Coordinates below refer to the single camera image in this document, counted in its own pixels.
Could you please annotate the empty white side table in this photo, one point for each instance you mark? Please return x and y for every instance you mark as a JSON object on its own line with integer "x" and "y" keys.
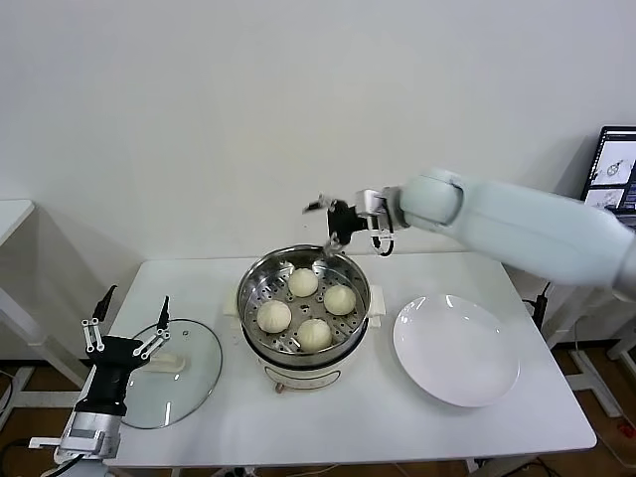
{"x": 12, "y": 213}

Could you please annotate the round glass pot lid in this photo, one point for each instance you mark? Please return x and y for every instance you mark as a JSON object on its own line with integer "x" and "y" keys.
{"x": 199, "y": 377}

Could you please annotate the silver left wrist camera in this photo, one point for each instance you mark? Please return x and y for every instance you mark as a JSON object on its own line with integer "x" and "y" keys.
{"x": 87, "y": 432}

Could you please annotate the stainless steel steamer basket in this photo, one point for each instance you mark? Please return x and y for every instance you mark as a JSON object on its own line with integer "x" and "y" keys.
{"x": 348, "y": 338}

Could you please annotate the white steamed baozi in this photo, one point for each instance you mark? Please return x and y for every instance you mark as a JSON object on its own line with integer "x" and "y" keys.
{"x": 314, "y": 335}
{"x": 303, "y": 282}
{"x": 339, "y": 299}
{"x": 274, "y": 316}

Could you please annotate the white round plate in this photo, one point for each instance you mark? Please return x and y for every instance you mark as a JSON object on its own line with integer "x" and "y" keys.
{"x": 447, "y": 348}

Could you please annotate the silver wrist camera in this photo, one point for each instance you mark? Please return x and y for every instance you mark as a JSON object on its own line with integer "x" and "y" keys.
{"x": 87, "y": 432}
{"x": 370, "y": 208}

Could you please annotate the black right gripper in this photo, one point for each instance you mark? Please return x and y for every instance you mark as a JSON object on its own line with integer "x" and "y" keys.
{"x": 345, "y": 218}

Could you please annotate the white side table with laptop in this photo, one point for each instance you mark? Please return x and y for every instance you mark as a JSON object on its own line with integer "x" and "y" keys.
{"x": 616, "y": 350}

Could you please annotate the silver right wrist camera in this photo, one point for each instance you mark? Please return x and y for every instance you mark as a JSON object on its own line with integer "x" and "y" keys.
{"x": 370, "y": 208}

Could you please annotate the grey open laptop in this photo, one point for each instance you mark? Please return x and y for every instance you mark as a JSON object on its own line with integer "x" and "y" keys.
{"x": 616, "y": 164}

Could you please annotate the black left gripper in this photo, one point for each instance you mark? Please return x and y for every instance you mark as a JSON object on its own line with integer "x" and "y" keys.
{"x": 111, "y": 367}

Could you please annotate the white electric cooker pot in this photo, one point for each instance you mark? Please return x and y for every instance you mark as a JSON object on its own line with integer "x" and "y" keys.
{"x": 303, "y": 377}

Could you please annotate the small red floor object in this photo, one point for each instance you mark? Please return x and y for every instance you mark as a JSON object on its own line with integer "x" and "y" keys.
{"x": 627, "y": 426}

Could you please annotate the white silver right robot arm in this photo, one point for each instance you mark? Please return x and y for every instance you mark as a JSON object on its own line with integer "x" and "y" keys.
{"x": 522, "y": 228}

